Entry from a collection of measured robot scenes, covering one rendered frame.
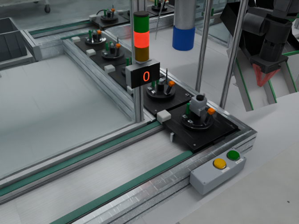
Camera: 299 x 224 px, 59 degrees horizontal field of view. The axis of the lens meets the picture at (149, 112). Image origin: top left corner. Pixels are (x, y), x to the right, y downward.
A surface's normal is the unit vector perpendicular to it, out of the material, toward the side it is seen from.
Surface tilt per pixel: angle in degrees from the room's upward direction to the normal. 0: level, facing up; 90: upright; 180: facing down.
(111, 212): 0
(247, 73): 45
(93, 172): 0
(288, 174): 0
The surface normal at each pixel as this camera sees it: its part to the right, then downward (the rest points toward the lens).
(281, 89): 0.29, -0.16
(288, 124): 0.00, -0.79
